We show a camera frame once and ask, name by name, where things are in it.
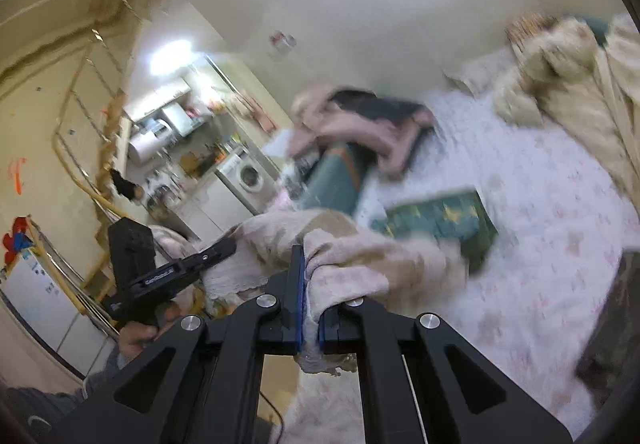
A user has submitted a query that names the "white cabinet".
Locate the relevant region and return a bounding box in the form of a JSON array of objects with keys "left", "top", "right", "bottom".
[{"left": 0, "top": 251, "right": 121, "bottom": 375}]

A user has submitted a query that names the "teal orange folded cloth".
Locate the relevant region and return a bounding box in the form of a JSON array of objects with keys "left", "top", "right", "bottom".
[{"left": 294, "top": 141, "right": 376, "bottom": 217}]

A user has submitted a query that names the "floral pillow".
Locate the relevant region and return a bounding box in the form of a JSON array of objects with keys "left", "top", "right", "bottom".
[{"left": 444, "top": 48, "right": 521, "bottom": 97}]

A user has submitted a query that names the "beige pink towel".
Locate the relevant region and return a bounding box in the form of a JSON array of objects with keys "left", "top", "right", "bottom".
[{"left": 200, "top": 209, "right": 471, "bottom": 376}]

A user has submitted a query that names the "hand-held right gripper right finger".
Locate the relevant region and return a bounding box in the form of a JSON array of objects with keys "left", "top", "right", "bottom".
[{"left": 318, "top": 297, "right": 574, "bottom": 444}]

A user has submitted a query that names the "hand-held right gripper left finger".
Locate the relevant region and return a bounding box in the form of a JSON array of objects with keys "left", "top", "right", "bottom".
[{"left": 47, "top": 245, "right": 307, "bottom": 444}]

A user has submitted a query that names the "dark cloth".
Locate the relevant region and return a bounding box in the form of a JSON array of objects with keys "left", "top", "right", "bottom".
[{"left": 575, "top": 249, "right": 640, "bottom": 412}]

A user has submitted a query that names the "beige fluffy blanket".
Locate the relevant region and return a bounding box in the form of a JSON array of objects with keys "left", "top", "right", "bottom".
[{"left": 492, "top": 14, "right": 640, "bottom": 207}]

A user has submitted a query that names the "person's left hand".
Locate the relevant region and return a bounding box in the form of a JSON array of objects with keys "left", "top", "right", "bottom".
[{"left": 117, "top": 302, "right": 184, "bottom": 368}]

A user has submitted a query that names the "green patterned box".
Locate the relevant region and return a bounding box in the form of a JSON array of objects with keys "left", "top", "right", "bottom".
[{"left": 371, "top": 189, "right": 499, "bottom": 272}]

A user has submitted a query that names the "red toy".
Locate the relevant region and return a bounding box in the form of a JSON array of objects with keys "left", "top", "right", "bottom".
[{"left": 1, "top": 216, "right": 32, "bottom": 265}]

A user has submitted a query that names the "white water heater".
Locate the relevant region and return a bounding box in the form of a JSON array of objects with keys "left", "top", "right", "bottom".
[{"left": 127, "top": 126, "right": 177, "bottom": 165}]

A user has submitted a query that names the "white washing machine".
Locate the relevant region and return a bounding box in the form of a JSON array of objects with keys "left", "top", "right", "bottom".
[{"left": 215, "top": 151, "right": 279, "bottom": 217}]

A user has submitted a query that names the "white floral bed sheet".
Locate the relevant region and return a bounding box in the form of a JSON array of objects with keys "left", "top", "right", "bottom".
[{"left": 260, "top": 48, "right": 640, "bottom": 444}]

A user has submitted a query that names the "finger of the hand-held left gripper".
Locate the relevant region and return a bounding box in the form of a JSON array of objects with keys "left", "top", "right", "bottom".
[{"left": 181, "top": 237, "right": 237, "bottom": 275}]

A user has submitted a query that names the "person's left forearm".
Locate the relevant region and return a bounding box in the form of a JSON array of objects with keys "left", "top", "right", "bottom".
[{"left": 0, "top": 358, "right": 127, "bottom": 444}]

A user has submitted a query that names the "black garment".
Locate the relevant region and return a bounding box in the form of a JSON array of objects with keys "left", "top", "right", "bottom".
[{"left": 327, "top": 90, "right": 441, "bottom": 139}]

